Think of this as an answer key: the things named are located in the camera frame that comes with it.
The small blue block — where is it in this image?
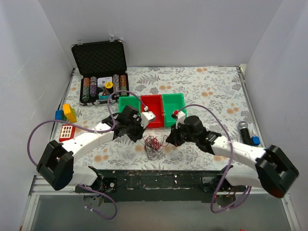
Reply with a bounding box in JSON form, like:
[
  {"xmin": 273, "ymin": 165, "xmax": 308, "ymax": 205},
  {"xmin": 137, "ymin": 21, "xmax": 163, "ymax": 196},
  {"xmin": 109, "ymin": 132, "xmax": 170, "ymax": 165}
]
[{"xmin": 251, "ymin": 136, "xmax": 261, "ymax": 146}]

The green bin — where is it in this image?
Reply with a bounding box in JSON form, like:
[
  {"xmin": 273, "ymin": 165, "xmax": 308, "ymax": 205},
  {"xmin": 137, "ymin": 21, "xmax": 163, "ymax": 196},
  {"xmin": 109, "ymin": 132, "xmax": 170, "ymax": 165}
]
[
  {"xmin": 162, "ymin": 93, "xmax": 185, "ymax": 128},
  {"xmin": 118, "ymin": 96, "xmax": 141, "ymax": 113}
]

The black poker chip case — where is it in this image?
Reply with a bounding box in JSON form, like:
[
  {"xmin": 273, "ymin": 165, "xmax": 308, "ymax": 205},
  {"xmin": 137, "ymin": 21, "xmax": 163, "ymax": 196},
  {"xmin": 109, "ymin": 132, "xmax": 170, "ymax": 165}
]
[{"xmin": 71, "ymin": 40, "xmax": 129, "ymax": 106}]

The yellow toy brick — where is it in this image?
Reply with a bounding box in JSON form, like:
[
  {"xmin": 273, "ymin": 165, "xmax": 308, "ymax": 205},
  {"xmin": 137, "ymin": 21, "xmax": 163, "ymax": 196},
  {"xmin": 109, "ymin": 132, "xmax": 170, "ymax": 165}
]
[{"xmin": 63, "ymin": 103, "xmax": 77, "ymax": 123}]

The black microphone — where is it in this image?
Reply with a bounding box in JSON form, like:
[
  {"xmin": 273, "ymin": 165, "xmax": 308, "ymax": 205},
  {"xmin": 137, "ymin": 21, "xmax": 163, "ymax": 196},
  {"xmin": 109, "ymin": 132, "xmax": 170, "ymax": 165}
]
[{"xmin": 238, "ymin": 121, "xmax": 253, "ymax": 146}]

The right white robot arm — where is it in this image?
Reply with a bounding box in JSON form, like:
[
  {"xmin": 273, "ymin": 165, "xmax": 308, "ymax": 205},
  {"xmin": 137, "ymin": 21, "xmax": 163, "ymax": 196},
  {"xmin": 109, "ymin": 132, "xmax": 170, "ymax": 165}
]
[{"xmin": 166, "ymin": 112, "xmax": 299, "ymax": 198}]

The aluminium frame rail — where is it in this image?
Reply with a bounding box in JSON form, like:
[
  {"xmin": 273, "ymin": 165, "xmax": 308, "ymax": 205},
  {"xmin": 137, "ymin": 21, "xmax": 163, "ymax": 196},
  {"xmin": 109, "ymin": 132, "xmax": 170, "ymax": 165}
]
[{"xmin": 28, "ymin": 175, "xmax": 77, "ymax": 195}]

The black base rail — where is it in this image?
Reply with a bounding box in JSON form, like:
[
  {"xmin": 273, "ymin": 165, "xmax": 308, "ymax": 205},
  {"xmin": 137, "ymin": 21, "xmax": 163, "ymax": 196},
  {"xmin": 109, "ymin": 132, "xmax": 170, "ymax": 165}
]
[{"xmin": 74, "ymin": 169, "xmax": 241, "ymax": 204}]

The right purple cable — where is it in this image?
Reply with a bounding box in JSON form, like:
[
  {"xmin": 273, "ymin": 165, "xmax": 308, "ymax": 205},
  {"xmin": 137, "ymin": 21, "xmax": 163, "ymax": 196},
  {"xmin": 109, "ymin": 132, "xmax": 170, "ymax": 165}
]
[{"xmin": 179, "ymin": 104, "xmax": 252, "ymax": 214}]

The green toy brick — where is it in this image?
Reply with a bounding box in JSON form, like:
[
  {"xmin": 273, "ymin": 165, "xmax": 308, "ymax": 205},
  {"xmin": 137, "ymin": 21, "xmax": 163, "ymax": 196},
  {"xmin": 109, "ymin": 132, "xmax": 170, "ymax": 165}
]
[{"xmin": 61, "ymin": 116, "xmax": 69, "ymax": 122}]

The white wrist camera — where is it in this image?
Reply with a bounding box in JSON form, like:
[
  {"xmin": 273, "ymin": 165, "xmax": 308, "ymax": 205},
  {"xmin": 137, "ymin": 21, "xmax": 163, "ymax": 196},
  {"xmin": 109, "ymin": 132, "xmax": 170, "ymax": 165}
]
[
  {"xmin": 171, "ymin": 110, "xmax": 186, "ymax": 129},
  {"xmin": 141, "ymin": 111, "xmax": 156, "ymax": 128}
]

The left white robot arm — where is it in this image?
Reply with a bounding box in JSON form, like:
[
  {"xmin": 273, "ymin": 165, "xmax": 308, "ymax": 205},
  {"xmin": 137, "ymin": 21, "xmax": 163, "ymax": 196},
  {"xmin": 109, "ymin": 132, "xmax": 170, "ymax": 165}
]
[{"xmin": 37, "ymin": 105, "xmax": 155, "ymax": 193}]

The red window toy brick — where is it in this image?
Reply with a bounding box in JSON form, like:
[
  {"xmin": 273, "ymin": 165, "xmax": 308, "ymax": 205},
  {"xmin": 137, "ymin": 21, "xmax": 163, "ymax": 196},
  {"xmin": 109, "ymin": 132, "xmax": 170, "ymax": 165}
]
[{"xmin": 59, "ymin": 124, "xmax": 76, "ymax": 142}]

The right green bin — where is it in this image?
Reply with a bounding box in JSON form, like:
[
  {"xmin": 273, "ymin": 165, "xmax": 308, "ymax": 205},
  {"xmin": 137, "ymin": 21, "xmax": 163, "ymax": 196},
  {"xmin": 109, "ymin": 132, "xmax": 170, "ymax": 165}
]
[{"xmin": 162, "ymin": 93, "xmax": 185, "ymax": 128}]

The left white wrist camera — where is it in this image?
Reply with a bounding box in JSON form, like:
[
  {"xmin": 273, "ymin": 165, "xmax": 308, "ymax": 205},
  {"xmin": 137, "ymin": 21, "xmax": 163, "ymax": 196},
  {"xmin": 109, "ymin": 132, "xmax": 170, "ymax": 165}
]
[{"xmin": 141, "ymin": 111, "xmax": 156, "ymax": 128}]

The left green bin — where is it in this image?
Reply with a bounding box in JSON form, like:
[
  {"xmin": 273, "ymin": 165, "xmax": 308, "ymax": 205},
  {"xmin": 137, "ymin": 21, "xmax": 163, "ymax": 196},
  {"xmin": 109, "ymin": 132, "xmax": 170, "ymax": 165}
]
[{"xmin": 118, "ymin": 96, "xmax": 141, "ymax": 113}]

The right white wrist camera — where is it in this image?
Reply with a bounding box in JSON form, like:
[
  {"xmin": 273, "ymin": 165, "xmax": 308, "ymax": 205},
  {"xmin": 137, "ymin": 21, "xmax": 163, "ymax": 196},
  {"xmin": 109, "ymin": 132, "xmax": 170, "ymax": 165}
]
[{"xmin": 171, "ymin": 110, "xmax": 186, "ymax": 129}]

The blue toy brick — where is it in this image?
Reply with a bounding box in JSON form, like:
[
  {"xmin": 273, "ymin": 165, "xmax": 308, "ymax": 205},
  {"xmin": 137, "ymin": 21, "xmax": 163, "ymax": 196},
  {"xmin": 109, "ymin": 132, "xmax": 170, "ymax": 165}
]
[{"xmin": 55, "ymin": 110, "xmax": 64, "ymax": 120}]

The red bin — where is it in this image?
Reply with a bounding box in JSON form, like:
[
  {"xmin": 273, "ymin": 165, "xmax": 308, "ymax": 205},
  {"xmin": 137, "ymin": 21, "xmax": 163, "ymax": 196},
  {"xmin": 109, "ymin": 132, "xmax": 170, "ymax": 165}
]
[{"xmin": 141, "ymin": 94, "xmax": 164, "ymax": 128}]

